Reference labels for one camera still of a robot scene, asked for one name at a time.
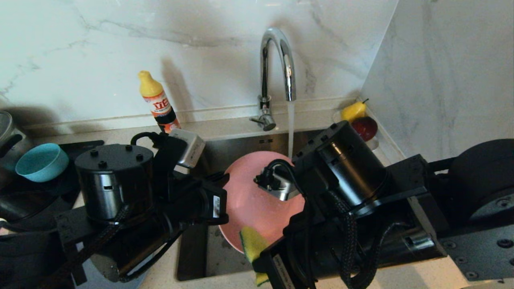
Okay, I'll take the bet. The large pink plate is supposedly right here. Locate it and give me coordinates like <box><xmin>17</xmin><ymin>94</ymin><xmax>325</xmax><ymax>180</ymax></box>
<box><xmin>219</xmin><ymin>151</ymin><xmax>306</xmax><ymax>254</ymax></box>

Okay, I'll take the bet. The yellow-capped orange dish soap bottle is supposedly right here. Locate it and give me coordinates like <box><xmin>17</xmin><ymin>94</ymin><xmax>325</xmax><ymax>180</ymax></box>
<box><xmin>138</xmin><ymin>71</ymin><xmax>181</xmax><ymax>133</ymax></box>

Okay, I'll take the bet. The yellow pear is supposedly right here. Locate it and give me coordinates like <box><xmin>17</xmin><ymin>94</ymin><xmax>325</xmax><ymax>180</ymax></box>
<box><xmin>341</xmin><ymin>101</ymin><xmax>368</xmax><ymax>123</ymax></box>

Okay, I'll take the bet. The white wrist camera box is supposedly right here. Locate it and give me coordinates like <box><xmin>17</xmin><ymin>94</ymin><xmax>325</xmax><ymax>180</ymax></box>
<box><xmin>254</xmin><ymin>169</ymin><xmax>300</xmax><ymax>201</ymax></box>
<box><xmin>169</xmin><ymin>128</ymin><xmax>206</xmax><ymax>168</ymax></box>

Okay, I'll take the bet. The black frying pan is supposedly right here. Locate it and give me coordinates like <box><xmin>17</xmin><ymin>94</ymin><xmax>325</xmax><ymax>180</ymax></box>
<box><xmin>0</xmin><ymin>177</ymin><xmax>81</xmax><ymax>225</ymax></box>

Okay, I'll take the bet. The steel pot with black handle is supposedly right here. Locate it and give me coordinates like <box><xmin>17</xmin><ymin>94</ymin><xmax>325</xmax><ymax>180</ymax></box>
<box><xmin>0</xmin><ymin>111</ymin><xmax>33</xmax><ymax>173</ymax></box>

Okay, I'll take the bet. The stainless steel sink basin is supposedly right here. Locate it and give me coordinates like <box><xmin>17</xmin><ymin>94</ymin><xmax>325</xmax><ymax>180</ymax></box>
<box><xmin>177</xmin><ymin>128</ymin><xmax>334</xmax><ymax>281</ymax></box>

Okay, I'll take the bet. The yellow sponge brush with handle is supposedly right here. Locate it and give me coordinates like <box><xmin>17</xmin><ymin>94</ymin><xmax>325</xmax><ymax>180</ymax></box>
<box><xmin>240</xmin><ymin>226</ymin><xmax>271</xmax><ymax>287</ymax></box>

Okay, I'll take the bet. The black glass induction cooktop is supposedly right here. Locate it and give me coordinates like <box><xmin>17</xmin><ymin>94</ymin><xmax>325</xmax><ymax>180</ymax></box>
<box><xmin>0</xmin><ymin>140</ymin><xmax>104</xmax><ymax>241</ymax></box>

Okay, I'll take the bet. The chrome gooseneck faucet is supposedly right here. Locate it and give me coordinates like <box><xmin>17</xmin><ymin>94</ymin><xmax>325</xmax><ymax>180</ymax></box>
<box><xmin>249</xmin><ymin>26</ymin><xmax>298</xmax><ymax>132</ymax></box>

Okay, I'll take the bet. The dark red apple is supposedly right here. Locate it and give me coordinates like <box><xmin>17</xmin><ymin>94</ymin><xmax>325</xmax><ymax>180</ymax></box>
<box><xmin>353</xmin><ymin>116</ymin><xmax>379</xmax><ymax>142</ymax></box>

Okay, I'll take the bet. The teal bowl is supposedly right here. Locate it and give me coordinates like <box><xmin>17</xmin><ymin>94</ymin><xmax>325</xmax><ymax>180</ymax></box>
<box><xmin>15</xmin><ymin>143</ymin><xmax>69</xmax><ymax>183</ymax></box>

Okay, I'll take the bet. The large blue-grey plate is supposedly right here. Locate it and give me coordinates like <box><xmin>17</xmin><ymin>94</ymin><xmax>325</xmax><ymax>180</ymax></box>
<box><xmin>72</xmin><ymin>241</ymin><xmax>141</xmax><ymax>289</ymax></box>

